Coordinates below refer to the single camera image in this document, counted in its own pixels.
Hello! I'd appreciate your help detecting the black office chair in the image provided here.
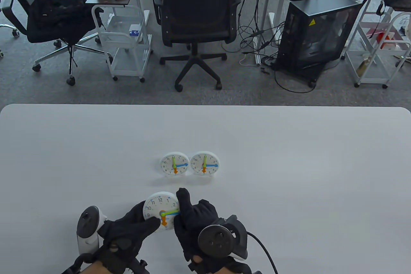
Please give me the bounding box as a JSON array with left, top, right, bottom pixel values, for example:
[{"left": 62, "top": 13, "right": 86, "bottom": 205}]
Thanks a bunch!
[{"left": 150, "top": 0, "right": 244, "bottom": 92}]

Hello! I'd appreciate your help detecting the black white hand controller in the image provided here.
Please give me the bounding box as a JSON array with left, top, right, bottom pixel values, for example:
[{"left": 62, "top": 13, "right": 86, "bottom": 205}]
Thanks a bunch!
[
  {"left": 76, "top": 206, "right": 108, "bottom": 254},
  {"left": 197, "top": 215, "right": 249, "bottom": 261}
]

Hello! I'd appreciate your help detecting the black computer tower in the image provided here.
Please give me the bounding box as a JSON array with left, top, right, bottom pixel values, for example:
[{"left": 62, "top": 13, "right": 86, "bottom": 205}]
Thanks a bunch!
[{"left": 275, "top": 0, "right": 363, "bottom": 88}]

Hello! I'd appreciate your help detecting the person's left hand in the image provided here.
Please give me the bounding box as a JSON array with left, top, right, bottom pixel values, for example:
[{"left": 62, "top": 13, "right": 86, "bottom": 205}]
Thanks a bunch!
[{"left": 97, "top": 200, "right": 161, "bottom": 273}]

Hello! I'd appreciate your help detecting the red orange box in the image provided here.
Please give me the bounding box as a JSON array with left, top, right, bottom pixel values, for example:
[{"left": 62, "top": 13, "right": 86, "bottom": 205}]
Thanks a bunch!
[{"left": 366, "top": 28, "right": 403, "bottom": 49}]

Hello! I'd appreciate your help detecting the white power strip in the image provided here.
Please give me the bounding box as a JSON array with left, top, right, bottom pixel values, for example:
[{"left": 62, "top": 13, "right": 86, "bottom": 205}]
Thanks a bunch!
[{"left": 253, "top": 37, "right": 262, "bottom": 66}]

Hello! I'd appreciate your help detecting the clear bottle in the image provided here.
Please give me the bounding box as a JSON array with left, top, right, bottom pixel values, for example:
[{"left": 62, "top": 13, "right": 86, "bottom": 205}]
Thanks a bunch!
[{"left": 356, "top": 57, "right": 374, "bottom": 77}]

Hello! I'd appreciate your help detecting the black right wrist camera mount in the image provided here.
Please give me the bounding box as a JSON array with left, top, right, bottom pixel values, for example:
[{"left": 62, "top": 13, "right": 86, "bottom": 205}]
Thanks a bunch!
[{"left": 188, "top": 261, "right": 260, "bottom": 274}]

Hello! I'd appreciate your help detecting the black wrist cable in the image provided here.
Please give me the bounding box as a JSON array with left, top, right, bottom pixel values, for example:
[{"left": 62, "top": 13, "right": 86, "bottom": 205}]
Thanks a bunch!
[{"left": 247, "top": 232, "right": 279, "bottom": 274}]

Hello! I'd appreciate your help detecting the black white left hand controller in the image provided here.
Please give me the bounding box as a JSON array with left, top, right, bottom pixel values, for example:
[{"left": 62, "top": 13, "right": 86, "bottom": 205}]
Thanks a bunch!
[{"left": 76, "top": 206, "right": 108, "bottom": 254}]

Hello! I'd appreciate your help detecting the black bag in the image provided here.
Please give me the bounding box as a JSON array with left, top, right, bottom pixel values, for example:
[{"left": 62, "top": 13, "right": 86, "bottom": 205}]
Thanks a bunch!
[{"left": 26, "top": 0, "right": 97, "bottom": 43}]

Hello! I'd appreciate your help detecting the white teaching clock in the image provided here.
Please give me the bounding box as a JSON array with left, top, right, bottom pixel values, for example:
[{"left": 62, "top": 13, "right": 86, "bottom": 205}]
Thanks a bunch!
[
  {"left": 160, "top": 151, "right": 190, "bottom": 177},
  {"left": 143, "top": 191, "right": 180, "bottom": 232},
  {"left": 190, "top": 151, "right": 221, "bottom": 176}
]

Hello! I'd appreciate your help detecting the person's left forearm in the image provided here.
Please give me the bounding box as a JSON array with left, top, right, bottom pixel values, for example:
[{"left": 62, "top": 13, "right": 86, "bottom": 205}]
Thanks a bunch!
[{"left": 80, "top": 260, "right": 111, "bottom": 274}]

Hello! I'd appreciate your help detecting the tangle of black cables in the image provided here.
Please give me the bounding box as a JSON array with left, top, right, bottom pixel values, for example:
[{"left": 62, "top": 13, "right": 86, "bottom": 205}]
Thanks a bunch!
[{"left": 222, "top": 0, "right": 317, "bottom": 94}]

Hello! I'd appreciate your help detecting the chrome office chair base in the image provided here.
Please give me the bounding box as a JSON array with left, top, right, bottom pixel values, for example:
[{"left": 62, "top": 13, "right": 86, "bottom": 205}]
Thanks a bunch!
[{"left": 0, "top": 0, "right": 20, "bottom": 59}]

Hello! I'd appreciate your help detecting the black white right hand controller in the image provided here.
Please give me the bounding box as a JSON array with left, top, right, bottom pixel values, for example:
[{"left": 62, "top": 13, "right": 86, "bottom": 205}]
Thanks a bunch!
[{"left": 197, "top": 215, "right": 249, "bottom": 261}]

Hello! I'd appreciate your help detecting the white wire rolling cart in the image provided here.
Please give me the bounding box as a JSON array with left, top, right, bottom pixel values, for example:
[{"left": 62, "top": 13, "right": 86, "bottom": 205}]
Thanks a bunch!
[{"left": 341, "top": 0, "right": 411, "bottom": 89}]

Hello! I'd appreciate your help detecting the person's right hand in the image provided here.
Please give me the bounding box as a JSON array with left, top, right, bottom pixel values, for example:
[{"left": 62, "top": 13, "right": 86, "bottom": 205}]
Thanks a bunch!
[{"left": 173, "top": 188, "right": 251, "bottom": 271}]

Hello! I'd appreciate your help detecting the white cart with dark top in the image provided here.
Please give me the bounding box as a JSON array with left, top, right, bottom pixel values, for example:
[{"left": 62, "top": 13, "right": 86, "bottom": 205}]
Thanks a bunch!
[{"left": 85, "top": 0, "right": 153, "bottom": 83}]

